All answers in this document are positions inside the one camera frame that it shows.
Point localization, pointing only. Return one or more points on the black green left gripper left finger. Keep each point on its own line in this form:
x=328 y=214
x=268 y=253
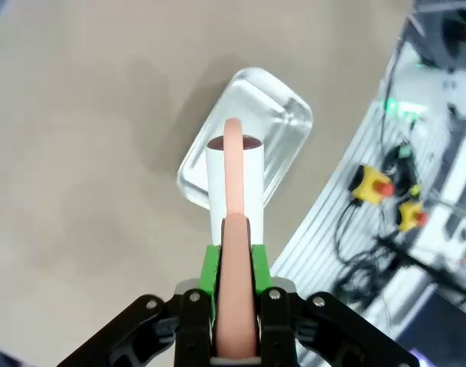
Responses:
x=194 y=325

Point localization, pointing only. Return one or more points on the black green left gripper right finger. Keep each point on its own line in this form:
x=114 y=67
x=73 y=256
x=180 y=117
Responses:
x=274 y=325

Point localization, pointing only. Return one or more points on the black control box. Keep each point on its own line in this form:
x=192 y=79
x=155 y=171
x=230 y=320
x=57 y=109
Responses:
x=443 y=329

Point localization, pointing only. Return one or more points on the large yellow emergency stop button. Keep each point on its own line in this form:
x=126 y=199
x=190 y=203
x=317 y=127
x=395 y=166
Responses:
x=370 y=185

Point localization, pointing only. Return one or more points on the small yellow emergency stop button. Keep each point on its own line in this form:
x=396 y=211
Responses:
x=412 y=216

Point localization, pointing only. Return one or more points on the white box with round hole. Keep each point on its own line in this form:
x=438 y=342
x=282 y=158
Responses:
x=462 y=237

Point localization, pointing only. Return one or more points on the rectangular metal tin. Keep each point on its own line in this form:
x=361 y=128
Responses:
x=278 y=111

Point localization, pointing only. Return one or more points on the white device with green light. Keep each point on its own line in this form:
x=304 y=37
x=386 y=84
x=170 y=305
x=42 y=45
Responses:
x=405 y=109

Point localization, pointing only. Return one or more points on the aluminium profile base plate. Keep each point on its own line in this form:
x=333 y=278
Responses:
x=320 y=237

